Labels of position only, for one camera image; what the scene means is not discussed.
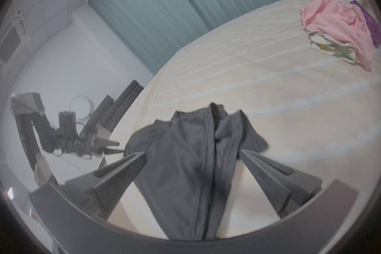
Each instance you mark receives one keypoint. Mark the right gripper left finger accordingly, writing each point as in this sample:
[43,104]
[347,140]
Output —
[119,181]

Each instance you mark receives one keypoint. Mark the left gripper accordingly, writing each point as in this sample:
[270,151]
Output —
[80,147]

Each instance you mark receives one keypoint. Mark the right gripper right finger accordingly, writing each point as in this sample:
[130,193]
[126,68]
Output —
[276,178]

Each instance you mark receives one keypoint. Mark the black garment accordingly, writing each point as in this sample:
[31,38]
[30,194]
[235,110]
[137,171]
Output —
[184,163]

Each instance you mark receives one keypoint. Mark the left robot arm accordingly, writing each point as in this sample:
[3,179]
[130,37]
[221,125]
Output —
[26,104]

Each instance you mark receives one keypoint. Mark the dark grey chest of drawers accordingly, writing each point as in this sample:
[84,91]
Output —
[125,101]

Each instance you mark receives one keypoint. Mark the round white mirror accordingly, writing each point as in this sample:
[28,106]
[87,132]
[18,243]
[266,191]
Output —
[80,108]

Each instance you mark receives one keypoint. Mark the bed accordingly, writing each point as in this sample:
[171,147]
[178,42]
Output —
[253,68]

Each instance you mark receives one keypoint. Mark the white printed garment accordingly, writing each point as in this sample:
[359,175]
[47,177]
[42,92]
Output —
[330,49]

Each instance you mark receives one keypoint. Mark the ceiling air conditioner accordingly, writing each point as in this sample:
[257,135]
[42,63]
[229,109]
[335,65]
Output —
[13,41]

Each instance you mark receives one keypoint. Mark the blue-green curtain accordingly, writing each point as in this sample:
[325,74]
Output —
[178,2]

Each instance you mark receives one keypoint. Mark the pink garment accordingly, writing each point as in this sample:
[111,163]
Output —
[336,20]

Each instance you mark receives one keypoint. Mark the purple garment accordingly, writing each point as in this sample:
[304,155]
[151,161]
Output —
[370,23]

